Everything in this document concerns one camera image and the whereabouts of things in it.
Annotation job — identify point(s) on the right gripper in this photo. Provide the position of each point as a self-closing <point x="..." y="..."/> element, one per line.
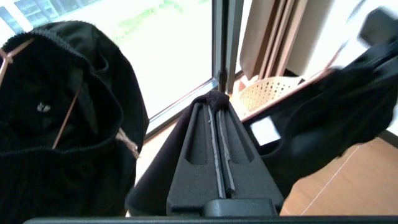
<point x="381" y="28"/>

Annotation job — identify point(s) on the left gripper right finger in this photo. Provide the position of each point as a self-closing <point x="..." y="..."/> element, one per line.
<point x="252" y="180"/>

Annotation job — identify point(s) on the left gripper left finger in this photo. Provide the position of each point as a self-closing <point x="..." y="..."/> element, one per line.
<point x="196" y="177"/>

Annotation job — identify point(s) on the pink clothes hanger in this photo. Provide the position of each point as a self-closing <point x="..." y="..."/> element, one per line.
<point x="280" y="96"/>
<point x="66" y="118"/>

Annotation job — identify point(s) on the black garment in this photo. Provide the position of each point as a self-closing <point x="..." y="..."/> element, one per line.
<point x="326" y="124"/>
<point x="62" y="180"/>

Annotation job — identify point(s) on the white laundry basket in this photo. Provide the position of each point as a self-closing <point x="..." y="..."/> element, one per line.
<point x="264" y="91"/>

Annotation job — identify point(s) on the window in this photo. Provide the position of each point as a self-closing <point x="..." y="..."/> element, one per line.
<point x="171" y="62"/>

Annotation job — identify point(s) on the beige curtain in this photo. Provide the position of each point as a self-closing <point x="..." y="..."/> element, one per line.
<point x="258" y="37"/>

